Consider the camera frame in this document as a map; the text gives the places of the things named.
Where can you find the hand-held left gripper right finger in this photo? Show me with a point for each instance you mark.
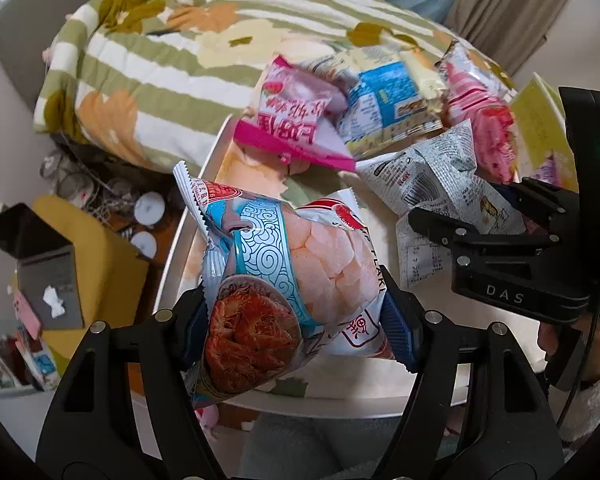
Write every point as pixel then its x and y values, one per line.
pixel 397 332

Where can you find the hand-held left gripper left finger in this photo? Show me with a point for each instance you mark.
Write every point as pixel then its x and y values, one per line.
pixel 167 340

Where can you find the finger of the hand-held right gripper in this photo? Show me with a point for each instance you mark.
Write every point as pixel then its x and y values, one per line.
pixel 480 242
pixel 545 200

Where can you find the yellow-green cardboard box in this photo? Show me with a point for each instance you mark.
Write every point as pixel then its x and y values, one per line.
pixel 540 125

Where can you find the white tray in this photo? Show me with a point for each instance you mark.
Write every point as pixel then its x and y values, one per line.
pixel 340 385

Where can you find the white snack packet yellow edge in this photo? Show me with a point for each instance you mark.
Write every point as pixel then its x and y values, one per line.
pixel 430 175

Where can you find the pink and white snack packet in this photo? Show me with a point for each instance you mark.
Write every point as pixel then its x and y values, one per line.
pixel 480 105

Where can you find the shrimp chip snack bag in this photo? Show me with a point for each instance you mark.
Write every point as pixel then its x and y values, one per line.
pixel 280 280

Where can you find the blue and white snack packet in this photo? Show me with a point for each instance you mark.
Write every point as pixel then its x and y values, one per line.
pixel 385 100

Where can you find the pink strawberry snack packet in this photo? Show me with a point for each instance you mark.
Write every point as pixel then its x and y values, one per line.
pixel 300 120

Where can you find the person's right forearm fluffy sleeve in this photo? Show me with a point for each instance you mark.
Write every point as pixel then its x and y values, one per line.
pixel 597 400

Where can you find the person's right hand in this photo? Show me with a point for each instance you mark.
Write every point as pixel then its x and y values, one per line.
pixel 547 340

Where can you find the purple snack packet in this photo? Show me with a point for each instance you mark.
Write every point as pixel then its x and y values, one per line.
pixel 547 170

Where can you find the white printed snack packet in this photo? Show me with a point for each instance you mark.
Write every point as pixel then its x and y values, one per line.
pixel 420 260

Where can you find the yellow stool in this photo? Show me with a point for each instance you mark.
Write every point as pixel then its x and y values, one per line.
pixel 105 270

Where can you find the white round device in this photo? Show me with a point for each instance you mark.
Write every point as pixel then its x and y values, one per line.
pixel 148 207
pixel 144 244

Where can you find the small blue and white packet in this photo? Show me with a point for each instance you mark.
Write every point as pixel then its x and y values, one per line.
pixel 44 367

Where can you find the person's grey pants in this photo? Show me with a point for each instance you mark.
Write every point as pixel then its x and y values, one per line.
pixel 320 447

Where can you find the pink flat case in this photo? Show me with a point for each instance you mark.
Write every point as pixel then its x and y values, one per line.
pixel 26 312

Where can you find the black box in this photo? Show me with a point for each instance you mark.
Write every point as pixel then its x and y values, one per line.
pixel 35 260

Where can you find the beige curtain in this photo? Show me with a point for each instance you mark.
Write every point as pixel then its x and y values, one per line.
pixel 510 5

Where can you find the green striped floral blanket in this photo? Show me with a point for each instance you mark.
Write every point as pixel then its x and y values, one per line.
pixel 180 50

